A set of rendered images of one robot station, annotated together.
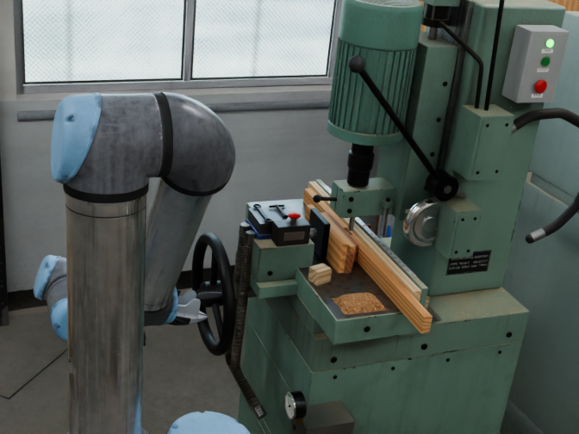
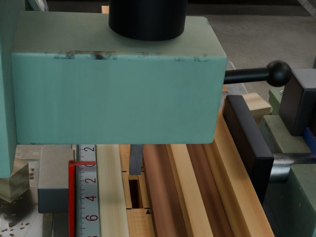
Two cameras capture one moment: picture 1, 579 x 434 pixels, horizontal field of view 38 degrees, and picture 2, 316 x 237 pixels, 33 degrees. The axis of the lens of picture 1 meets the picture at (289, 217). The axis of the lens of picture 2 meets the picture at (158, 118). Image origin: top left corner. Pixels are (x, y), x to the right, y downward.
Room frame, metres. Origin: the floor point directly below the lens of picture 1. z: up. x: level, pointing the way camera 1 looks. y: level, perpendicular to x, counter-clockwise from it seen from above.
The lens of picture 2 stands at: (2.18, -0.06, 1.21)
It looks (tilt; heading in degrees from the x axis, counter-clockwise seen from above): 32 degrees down; 193
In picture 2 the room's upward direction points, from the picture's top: 6 degrees clockwise
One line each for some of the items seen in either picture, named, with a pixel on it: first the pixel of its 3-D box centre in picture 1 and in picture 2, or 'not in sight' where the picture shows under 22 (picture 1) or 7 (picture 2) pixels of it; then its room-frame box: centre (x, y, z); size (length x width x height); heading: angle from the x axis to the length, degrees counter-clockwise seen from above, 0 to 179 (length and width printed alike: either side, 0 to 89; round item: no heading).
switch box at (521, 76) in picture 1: (534, 64); not in sight; (1.86, -0.50, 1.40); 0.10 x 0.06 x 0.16; 114
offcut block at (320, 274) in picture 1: (320, 274); (245, 114); (1.68, -0.08, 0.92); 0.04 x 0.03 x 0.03; 130
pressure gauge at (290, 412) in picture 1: (296, 408); not in sight; (1.54, -0.06, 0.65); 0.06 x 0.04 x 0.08; 24
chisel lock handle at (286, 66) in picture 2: (326, 198); (248, 73); (1.83, -0.08, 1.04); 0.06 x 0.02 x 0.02; 114
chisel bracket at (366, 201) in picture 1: (363, 201); (113, 85); (1.87, -0.17, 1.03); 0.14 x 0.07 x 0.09; 114
